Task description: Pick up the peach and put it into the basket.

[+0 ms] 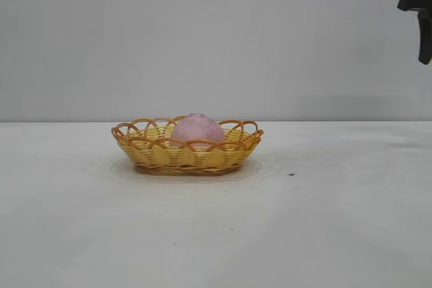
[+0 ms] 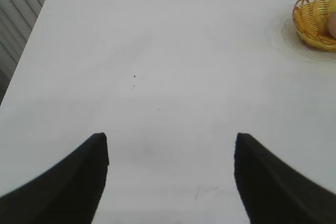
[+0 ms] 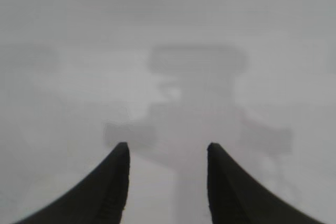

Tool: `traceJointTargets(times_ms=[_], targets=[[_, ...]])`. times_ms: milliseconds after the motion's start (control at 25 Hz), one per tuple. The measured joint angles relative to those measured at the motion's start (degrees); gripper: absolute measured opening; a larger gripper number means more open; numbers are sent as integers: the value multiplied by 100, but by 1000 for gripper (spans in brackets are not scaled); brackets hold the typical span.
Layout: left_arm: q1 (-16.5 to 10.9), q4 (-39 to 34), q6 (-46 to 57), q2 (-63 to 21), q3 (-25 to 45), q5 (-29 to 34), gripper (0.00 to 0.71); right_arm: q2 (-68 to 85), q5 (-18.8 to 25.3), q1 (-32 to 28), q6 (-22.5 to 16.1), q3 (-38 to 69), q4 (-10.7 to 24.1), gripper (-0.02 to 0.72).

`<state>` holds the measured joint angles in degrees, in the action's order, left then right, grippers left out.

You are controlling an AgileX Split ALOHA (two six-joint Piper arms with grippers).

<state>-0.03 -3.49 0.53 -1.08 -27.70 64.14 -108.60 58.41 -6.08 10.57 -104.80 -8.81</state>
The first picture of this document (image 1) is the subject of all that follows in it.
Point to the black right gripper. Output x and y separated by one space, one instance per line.
416 3

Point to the pink round bun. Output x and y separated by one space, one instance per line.
199 131

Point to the yellow woven wicker basket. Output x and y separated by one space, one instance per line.
158 158

